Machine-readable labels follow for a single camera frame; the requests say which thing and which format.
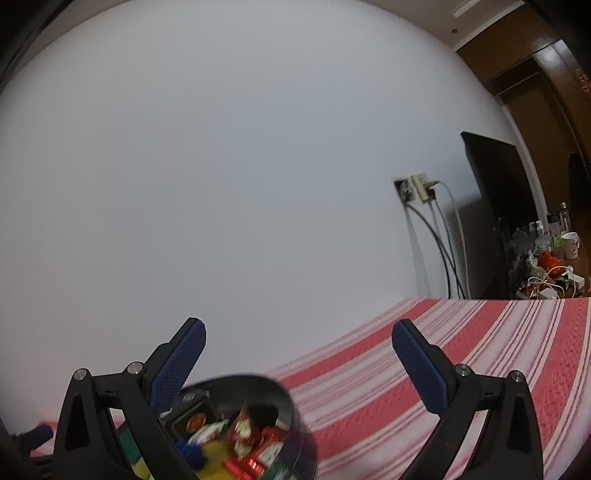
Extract yellow green sponge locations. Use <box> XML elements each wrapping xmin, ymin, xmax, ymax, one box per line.
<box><xmin>197</xmin><ymin>440</ymin><xmax>233</xmax><ymax>480</ymax></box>
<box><xmin>116</xmin><ymin>422</ymin><xmax>151</xmax><ymax>480</ymax></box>

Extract clutter on side desk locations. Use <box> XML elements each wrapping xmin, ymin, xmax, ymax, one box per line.
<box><xmin>506</xmin><ymin>202</ymin><xmax>590</xmax><ymax>300</ymax></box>

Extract blue cloth ball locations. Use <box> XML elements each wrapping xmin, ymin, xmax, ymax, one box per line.
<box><xmin>175</xmin><ymin>439</ymin><xmax>207</xmax><ymax>470</ymax></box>

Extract black carton box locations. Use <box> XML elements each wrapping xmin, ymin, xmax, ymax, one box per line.
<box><xmin>165</xmin><ymin>388</ymin><xmax>219</xmax><ymax>440</ymax></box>

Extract red white striped tablecloth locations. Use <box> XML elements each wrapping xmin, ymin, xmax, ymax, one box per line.
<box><xmin>51</xmin><ymin>297</ymin><xmax>590</xmax><ymax>479</ymax></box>

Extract round metal tin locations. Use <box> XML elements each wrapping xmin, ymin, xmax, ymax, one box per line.
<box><xmin>94</xmin><ymin>362</ymin><xmax>318</xmax><ymax>479</ymax></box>

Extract red snack packet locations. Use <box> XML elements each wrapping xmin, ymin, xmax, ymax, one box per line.
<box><xmin>222</xmin><ymin>402</ymin><xmax>287</xmax><ymax>479</ymax></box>

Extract white mug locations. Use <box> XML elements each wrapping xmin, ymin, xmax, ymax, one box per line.
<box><xmin>562</xmin><ymin>231</ymin><xmax>580</xmax><ymax>260</ymax></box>

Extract black monitor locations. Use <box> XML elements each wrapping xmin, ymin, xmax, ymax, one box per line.
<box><xmin>461</xmin><ymin>131</ymin><xmax>539</xmax><ymax>298</ymax></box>

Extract wooden wardrobe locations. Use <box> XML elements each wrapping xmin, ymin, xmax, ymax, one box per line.
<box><xmin>458</xmin><ymin>4</ymin><xmax>590</xmax><ymax>276</ymax></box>

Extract white power cable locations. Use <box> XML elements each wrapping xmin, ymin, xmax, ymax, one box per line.
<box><xmin>428</xmin><ymin>180</ymin><xmax>472</xmax><ymax>300</ymax></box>

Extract black power cable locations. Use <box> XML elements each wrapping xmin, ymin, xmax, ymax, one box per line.
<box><xmin>404</xmin><ymin>187</ymin><xmax>466</xmax><ymax>300</ymax></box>

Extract wall power socket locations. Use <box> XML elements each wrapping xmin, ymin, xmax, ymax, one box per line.
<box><xmin>393</xmin><ymin>173</ymin><xmax>439</xmax><ymax>204</ymax></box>

